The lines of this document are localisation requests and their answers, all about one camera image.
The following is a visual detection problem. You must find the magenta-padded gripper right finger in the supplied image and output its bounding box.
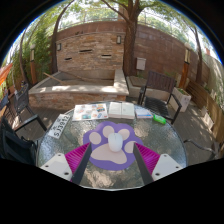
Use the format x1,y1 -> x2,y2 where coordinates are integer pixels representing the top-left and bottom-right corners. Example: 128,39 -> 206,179
133,142 -> 184,186

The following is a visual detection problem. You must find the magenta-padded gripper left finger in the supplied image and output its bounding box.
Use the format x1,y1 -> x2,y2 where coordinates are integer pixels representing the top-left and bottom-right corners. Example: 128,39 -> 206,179
39,142 -> 93,185

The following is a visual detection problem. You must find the white computer mouse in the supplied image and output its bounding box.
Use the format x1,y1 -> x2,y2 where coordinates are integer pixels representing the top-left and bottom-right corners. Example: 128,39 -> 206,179
107,132 -> 124,153

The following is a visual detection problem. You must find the purple paw-shaped mouse pad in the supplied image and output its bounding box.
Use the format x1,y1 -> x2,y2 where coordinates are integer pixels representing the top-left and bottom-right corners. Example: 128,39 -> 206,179
82,120 -> 144,172

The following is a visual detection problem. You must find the white number plate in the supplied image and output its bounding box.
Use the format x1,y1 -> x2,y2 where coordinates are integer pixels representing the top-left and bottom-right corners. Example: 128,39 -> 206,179
47,113 -> 72,140

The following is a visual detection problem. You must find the green wipes pack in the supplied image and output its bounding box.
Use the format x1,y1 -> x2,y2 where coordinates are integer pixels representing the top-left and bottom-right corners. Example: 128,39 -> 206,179
152,114 -> 167,125

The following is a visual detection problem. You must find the small white and blue box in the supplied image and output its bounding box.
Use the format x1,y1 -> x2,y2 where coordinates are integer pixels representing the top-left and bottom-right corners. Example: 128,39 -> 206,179
134,107 -> 154,119

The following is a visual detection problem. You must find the colourful printed sheet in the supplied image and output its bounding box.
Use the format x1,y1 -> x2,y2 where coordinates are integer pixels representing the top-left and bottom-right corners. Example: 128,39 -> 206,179
72,103 -> 109,122

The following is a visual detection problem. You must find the flat white box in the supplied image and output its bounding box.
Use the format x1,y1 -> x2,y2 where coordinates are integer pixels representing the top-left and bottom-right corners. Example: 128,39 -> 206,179
108,101 -> 124,119
121,101 -> 136,120

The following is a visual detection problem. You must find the black metal armchair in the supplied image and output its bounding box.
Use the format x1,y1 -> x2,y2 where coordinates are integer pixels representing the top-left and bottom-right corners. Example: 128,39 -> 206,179
0,116 -> 38,166
183,138 -> 223,161
12,83 -> 48,133

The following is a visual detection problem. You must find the white planter box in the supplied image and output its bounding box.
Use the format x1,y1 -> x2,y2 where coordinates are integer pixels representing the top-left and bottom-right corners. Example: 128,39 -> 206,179
169,87 -> 192,113

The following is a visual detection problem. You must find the stone fountain basin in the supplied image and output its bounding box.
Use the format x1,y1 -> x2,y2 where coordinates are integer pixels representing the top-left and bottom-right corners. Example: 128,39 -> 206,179
28,68 -> 130,111

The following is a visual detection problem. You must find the dark slatted armchair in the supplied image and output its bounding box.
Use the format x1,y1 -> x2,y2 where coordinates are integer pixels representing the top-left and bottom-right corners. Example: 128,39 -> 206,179
137,69 -> 183,124

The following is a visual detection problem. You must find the wooden stick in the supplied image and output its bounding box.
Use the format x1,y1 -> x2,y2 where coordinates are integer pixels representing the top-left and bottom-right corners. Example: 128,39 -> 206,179
43,71 -> 66,85

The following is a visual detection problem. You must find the white utility box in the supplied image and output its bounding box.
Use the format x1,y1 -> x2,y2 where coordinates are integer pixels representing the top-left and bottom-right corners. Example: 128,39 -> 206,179
135,57 -> 147,71

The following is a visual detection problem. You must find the slim curved tree trunk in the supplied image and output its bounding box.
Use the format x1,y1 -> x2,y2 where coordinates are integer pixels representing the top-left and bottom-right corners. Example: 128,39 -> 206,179
49,6 -> 68,75
194,26 -> 204,84

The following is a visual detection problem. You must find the orange parasol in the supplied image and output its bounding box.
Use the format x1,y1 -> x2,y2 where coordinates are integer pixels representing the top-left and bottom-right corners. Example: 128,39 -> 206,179
0,63 -> 14,87

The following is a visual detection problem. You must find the thick tree trunk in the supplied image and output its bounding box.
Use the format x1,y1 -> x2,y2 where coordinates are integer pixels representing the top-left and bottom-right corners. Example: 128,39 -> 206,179
123,0 -> 139,77

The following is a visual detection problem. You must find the wooden lamp post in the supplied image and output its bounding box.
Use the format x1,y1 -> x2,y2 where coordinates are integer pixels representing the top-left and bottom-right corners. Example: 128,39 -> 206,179
179,43 -> 193,89
29,44 -> 38,86

